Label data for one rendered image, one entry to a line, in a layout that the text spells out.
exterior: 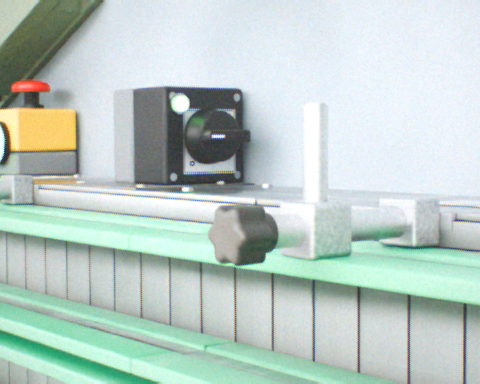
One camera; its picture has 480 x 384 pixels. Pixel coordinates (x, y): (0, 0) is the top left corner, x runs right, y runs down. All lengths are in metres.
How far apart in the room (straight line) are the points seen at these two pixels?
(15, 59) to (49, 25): 0.08
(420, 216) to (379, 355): 0.09
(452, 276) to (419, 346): 0.14
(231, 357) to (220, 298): 0.06
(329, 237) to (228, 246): 0.05
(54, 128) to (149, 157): 0.27
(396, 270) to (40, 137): 0.68
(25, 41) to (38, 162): 0.13
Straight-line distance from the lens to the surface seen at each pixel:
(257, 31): 0.86
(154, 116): 0.83
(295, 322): 0.63
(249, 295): 0.66
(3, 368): 0.99
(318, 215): 0.48
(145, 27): 1.00
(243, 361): 0.62
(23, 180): 0.91
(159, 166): 0.82
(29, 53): 1.15
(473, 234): 0.53
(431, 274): 0.43
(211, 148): 0.81
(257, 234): 0.45
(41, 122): 1.08
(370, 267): 0.46
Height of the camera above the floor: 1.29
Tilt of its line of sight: 38 degrees down
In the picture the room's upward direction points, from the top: 93 degrees counter-clockwise
